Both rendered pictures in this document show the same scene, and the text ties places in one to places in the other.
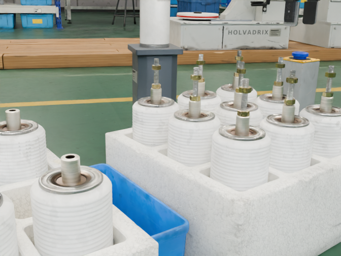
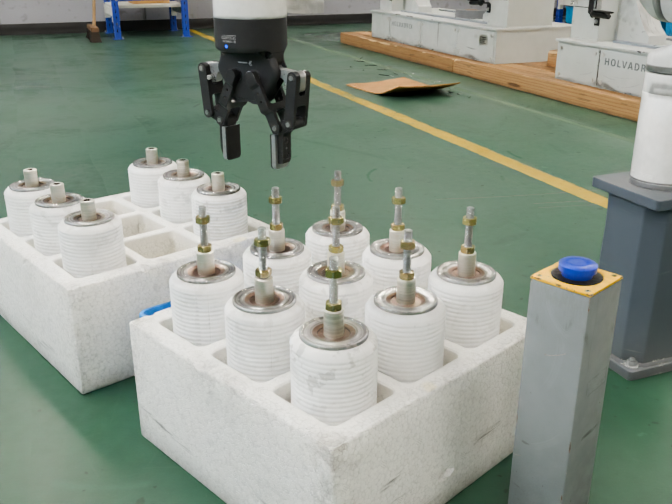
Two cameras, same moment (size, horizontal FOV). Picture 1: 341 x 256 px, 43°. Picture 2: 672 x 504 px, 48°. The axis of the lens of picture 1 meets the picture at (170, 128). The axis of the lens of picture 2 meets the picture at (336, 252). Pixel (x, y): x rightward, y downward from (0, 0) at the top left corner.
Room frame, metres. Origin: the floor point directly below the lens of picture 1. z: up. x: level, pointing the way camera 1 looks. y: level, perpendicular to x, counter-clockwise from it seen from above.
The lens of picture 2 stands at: (0.74, -1.02, 0.63)
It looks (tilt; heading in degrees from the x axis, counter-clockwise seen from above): 22 degrees down; 84
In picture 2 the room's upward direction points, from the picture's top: straight up
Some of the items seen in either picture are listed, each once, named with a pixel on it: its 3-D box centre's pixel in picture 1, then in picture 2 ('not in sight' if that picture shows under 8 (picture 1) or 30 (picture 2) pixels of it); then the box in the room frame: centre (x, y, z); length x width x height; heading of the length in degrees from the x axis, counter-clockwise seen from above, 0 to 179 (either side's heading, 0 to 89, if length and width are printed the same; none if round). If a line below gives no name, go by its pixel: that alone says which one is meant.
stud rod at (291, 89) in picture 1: (290, 91); (262, 258); (0.74, -0.21, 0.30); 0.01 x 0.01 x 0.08
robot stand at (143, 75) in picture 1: (154, 93); (645, 271); (1.36, 0.06, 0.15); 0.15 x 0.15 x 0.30; 16
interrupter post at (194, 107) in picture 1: (194, 108); (276, 240); (0.76, -0.04, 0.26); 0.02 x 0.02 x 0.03
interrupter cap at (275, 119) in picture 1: (287, 121); (264, 299); (0.74, -0.21, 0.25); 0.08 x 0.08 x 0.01
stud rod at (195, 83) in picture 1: (195, 88); (275, 213); (0.76, -0.04, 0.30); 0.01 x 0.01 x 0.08
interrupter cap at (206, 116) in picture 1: (194, 116); (277, 248); (0.76, -0.04, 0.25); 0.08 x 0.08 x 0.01
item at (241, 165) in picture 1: (238, 184); (210, 334); (0.66, -0.12, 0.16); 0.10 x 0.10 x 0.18
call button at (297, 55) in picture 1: (300, 56); (577, 270); (1.07, -0.32, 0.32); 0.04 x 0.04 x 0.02
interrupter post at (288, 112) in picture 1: (288, 114); (264, 289); (0.74, -0.21, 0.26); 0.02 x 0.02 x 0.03
